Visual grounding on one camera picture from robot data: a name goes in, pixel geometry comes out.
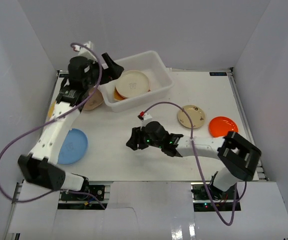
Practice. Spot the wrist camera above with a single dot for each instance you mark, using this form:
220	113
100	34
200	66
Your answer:
145	118
86	53

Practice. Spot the white plastic bin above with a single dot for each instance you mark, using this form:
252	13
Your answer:
151	65

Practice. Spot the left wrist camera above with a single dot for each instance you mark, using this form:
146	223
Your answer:
86	53

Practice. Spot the pink round plate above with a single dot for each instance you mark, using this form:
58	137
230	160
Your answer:
149	84

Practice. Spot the orange round plate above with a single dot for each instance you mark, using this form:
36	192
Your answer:
221	125

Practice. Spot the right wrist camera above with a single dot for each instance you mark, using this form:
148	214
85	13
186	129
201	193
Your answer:
145	118

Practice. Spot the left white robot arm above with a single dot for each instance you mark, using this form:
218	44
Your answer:
39	167

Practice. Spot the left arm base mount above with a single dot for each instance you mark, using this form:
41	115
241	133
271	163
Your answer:
96	198

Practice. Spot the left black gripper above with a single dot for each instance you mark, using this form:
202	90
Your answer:
105	67

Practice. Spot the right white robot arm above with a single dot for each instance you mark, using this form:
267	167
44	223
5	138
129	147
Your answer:
239	156

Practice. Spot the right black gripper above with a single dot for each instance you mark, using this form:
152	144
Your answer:
134	141

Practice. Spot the yellow square plate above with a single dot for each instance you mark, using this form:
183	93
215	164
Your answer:
51	109

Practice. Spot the cream round plate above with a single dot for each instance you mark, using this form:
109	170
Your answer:
132	84

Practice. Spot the blue round plate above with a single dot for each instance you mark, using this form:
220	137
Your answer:
73	148

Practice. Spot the woven bamboo fan tray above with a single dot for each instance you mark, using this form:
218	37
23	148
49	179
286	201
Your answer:
117	96

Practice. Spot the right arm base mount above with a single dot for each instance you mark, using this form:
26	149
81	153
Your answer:
202	203

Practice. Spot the brown square plate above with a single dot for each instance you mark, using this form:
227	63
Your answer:
95	101

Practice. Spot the small floral cream plate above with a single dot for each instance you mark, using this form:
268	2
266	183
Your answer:
195	113

